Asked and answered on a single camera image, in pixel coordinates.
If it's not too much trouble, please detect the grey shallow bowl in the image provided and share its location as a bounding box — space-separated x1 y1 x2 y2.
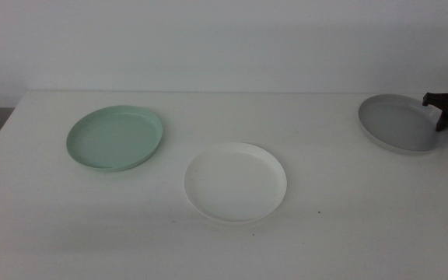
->
357 93 448 156

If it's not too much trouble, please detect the white shallow bowl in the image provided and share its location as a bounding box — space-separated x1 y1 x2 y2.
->
183 142 288 225

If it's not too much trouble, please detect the pale green shallow bowl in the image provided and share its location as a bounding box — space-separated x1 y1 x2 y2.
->
65 104 164 173

